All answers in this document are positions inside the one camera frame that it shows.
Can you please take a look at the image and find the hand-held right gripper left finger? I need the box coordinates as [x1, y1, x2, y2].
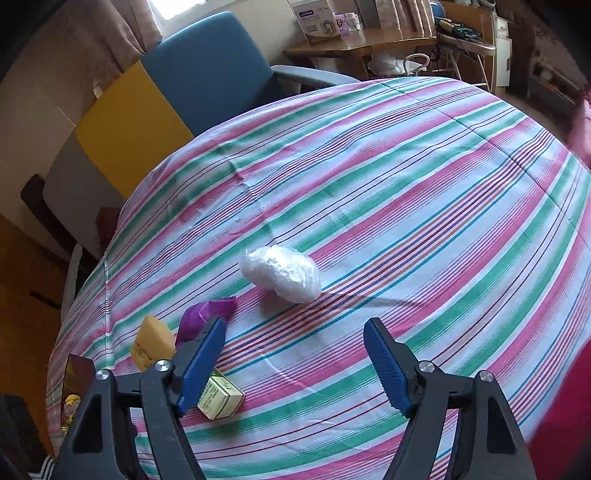
[51, 316, 227, 480]

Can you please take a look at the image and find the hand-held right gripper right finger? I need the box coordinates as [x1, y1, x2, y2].
[364, 318, 539, 480]

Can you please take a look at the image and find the white plastic bag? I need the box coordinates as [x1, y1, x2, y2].
[239, 246, 322, 304]

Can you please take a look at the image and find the gold metal tray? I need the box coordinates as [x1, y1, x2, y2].
[62, 354, 95, 437]

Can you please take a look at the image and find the green white small box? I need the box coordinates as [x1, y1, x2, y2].
[198, 369, 245, 421]

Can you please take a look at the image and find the purple wrapper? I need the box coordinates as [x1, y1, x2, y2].
[177, 298, 237, 344]

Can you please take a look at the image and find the dark red cushion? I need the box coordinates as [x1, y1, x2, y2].
[97, 207, 122, 245]

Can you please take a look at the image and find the striped tablecloth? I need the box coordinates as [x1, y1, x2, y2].
[45, 76, 591, 480]

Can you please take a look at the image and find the white bag under desk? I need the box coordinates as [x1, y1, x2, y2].
[369, 52, 407, 77]

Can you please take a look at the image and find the grey yellow blue sofa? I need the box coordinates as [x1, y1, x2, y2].
[41, 11, 361, 208]

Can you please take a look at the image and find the wooden desk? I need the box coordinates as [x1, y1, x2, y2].
[283, 34, 437, 81]

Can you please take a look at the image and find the wooden chair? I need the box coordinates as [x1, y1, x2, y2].
[434, 9, 497, 93]

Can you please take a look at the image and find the white appliance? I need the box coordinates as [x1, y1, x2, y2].
[494, 16, 513, 88]

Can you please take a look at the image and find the dark cabinet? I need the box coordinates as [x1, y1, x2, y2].
[522, 23, 583, 107]

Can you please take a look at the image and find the small purple white box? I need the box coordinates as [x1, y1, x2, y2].
[333, 13, 361, 35]

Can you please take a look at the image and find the beige striped curtain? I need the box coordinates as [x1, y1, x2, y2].
[376, 0, 437, 40]

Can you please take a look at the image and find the beige patterned curtain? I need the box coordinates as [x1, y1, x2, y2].
[60, 0, 162, 61]

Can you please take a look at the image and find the white printed box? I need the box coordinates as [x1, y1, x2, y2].
[286, 0, 361, 44]

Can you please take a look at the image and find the window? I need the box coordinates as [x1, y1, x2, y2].
[148, 0, 213, 21]

